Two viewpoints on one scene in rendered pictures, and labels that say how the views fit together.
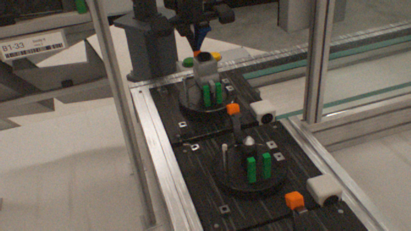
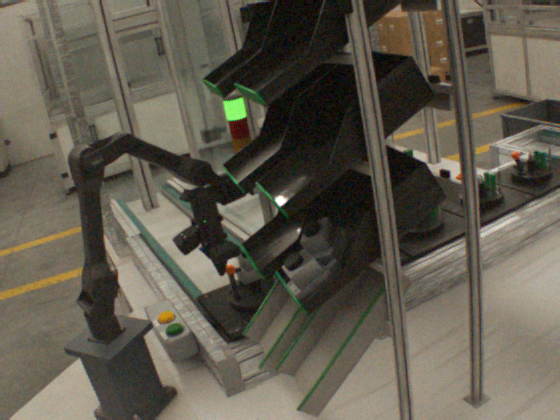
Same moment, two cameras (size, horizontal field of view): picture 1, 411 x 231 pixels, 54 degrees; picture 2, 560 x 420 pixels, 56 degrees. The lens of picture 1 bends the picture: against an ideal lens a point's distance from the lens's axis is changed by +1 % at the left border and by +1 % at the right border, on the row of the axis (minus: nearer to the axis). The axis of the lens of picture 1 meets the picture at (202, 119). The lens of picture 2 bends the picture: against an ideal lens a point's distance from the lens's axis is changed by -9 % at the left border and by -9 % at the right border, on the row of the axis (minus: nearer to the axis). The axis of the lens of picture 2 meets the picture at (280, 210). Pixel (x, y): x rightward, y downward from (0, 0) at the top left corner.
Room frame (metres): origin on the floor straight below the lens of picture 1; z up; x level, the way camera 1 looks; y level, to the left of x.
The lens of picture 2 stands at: (0.90, 1.20, 1.65)
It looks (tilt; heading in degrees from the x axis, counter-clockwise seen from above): 21 degrees down; 261
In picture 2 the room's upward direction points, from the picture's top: 12 degrees counter-clockwise
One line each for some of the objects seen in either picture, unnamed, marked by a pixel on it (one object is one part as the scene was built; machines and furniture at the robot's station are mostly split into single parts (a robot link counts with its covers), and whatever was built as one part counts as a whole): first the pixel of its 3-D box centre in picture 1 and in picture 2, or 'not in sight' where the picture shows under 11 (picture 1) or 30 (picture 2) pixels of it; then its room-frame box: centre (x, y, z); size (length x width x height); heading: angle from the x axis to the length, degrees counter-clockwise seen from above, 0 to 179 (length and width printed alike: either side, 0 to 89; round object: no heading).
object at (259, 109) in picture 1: (262, 113); not in sight; (0.72, -0.14, 0.97); 0.05 x 0.05 x 0.04; 13
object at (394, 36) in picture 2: not in sight; (407, 46); (-2.79, -6.72, 0.52); 1.20 x 0.81 x 1.05; 95
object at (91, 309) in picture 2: not in sight; (94, 297); (1.14, 0.12, 1.15); 0.09 x 0.07 x 0.06; 115
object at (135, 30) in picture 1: (152, 47); (122, 371); (1.14, 0.13, 0.96); 0.15 x 0.15 x 0.20; 50
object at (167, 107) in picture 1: (208, 104); (258, 300); (0.79, -0.02, 0.96); 0.24 x 0.24 x 0.02; 13
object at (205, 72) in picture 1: (206, 70); (254, 262); (0.78, -0.02, 1.06); 0.08 x 0.04 x 0.07; 14
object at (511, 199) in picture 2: not in sight; (480, 186); (0.07, -0.19, 1.01); 0.24 x 0.24 x 0.13; 13
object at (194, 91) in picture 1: (207, 97); (257, 293); (0.79, -0.02, 0.98); 0.14 x 0.14 x 0.02
